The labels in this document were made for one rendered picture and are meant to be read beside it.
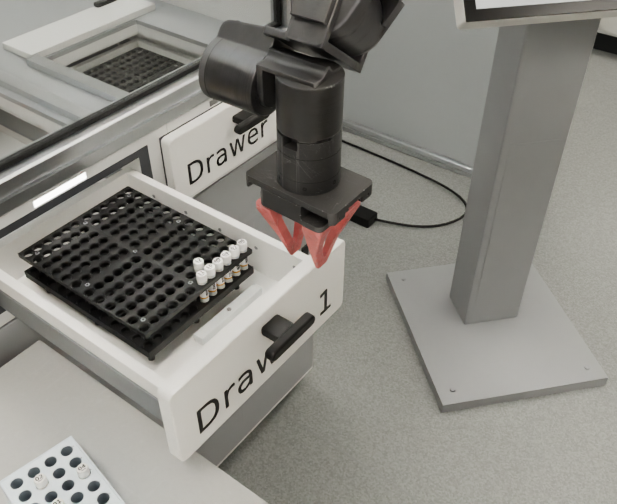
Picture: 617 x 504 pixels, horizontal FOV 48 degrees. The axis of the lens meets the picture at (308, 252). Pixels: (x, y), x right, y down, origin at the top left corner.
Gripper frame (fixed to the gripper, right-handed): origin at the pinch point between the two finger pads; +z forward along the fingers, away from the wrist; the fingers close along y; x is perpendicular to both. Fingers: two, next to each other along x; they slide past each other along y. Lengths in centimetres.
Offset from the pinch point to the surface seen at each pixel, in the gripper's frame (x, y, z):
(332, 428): -42, 24, 100
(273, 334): 4.8, 0.8, 8.6
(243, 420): -23, 35, 86
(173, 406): 17.7, 2.3, 8.4
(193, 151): -17.5, 34.7, 11.2
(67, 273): 11.4, 26.6, 10.0
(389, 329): -79, 30, 101
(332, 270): -8.3, 2.6, 10.2
